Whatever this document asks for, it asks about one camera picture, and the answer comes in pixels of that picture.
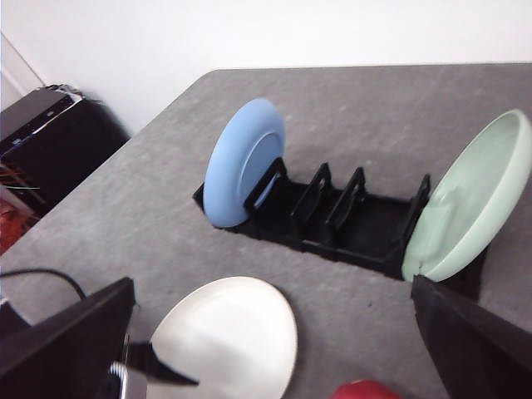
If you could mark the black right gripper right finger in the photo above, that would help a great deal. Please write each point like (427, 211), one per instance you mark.
(478, 352)

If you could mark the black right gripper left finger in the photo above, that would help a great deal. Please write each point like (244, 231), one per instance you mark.
(79, 351)

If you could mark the red pomegranate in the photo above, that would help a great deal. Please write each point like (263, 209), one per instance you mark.
(364, 389)

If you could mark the white plate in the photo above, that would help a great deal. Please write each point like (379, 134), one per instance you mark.
(235, 338)

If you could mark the green plate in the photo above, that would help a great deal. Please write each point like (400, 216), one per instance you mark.
(468, 197)

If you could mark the blue plate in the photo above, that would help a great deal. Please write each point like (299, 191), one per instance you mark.
(249, 146)

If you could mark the black dish rack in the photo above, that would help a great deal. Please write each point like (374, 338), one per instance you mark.
(369, 229)

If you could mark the black equipment box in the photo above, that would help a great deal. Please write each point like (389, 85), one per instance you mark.
(49, 140)

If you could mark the black cable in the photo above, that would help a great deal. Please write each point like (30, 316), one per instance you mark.
(45, 270)

